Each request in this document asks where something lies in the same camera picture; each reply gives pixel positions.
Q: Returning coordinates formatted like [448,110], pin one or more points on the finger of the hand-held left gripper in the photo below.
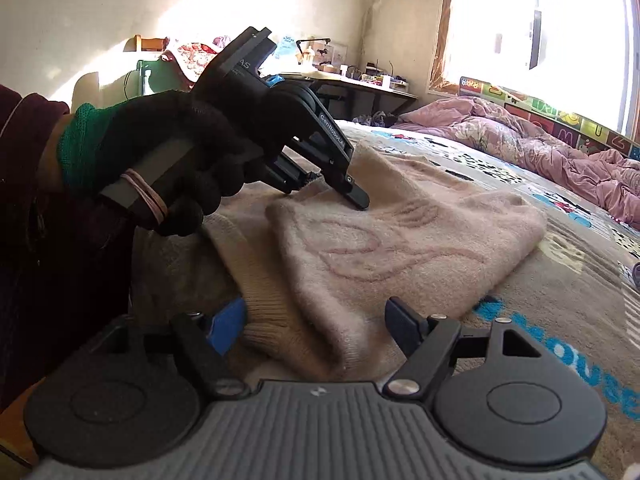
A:
[286,179]
[350,189]

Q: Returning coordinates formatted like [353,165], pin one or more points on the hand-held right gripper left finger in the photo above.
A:
[227,324]

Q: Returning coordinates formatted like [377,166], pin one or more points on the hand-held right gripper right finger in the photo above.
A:
[400,318]

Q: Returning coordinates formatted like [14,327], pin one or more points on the beige knit sweater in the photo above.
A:
[380,255]

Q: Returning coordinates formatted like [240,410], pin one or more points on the person's left forearm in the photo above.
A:
[60,270]

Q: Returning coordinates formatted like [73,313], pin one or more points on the person's left hand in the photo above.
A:
[165,125]

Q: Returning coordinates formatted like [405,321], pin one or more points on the floral cloth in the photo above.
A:
[192,57]

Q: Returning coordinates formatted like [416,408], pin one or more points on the light blue paper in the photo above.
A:
[287,49]

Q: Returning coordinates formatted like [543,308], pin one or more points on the dark crumpled cloth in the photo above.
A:
[372,119]

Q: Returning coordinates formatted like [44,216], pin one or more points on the black desk lamp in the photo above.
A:
[312,42]

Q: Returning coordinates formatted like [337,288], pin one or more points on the green chair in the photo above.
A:
[155,77]

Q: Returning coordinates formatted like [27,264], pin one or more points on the wooden chair back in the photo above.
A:
[147,43]

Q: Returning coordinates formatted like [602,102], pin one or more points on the white desk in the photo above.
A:
[360,86]

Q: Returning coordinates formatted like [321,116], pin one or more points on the cartoon printed bed sheet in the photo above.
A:
[565,285]

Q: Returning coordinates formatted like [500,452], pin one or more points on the pink quilt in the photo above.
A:
[540,152]

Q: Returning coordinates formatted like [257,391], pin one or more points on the colourful alphabet foam mat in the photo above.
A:
[545,110]

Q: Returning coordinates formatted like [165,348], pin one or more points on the purple object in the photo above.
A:
[635,275]

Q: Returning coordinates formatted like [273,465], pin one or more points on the window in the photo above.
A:
[575,25]

